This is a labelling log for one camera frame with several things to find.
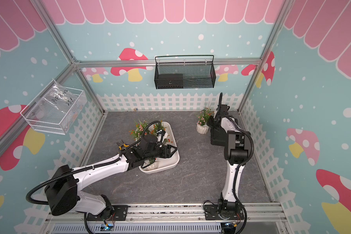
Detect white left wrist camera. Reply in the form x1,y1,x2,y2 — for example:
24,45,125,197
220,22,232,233
157,129,168,143

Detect black box in basket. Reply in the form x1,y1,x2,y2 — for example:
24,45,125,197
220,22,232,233
155,74,184,89

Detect red flower pot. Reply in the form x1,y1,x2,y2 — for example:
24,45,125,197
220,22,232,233
150,122,166,136
141,159,159,171

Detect yellow handled pliers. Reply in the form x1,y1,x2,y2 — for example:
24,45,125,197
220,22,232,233
117,141,130,151

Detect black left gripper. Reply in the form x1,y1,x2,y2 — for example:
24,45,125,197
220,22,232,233
144,144,178,160

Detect red flower pot front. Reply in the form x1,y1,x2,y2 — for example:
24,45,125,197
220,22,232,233
150,122,166,136

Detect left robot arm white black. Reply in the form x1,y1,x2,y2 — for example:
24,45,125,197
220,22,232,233
25,121,177,219

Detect pink flower white pot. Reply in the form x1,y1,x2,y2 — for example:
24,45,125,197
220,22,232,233
130,121,150,140

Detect clear acrylic wall bin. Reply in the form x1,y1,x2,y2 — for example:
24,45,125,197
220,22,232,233
20,80,87,135

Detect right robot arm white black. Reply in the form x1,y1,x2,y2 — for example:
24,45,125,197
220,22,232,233
203,93,254,225

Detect plastic bag with writing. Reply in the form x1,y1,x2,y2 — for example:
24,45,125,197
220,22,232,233
36,82,77,123

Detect black wire mesh basket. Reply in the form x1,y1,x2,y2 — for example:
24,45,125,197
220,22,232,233
154,55,216,89

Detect white plastic storage box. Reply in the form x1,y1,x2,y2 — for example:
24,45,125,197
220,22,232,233
139,121,180,174

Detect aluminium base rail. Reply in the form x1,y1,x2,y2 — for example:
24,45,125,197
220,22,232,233
40,203,292,234

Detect black plastic tool case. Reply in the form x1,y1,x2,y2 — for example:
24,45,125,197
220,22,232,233
210,123,228,146

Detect green circuit board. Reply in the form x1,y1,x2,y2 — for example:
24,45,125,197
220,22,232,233
100,224,115,232

